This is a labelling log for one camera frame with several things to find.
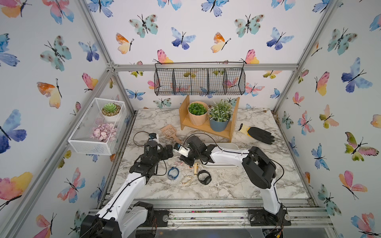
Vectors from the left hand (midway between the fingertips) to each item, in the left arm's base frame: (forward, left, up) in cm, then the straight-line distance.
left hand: (167, 146), depth 84 cm
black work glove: (+16, -60, -13) cm, 64 cm away
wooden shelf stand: (+23, -9, -7) cm, 26 cm away
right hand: (-2, -7, -8) cm, 11 cm away
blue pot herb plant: (+16, -30, +8) cm, 35 cm away
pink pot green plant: (+22, -18, +4) cm, 29 cm away
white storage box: (+7, -36, -13) cm, 39 cm away
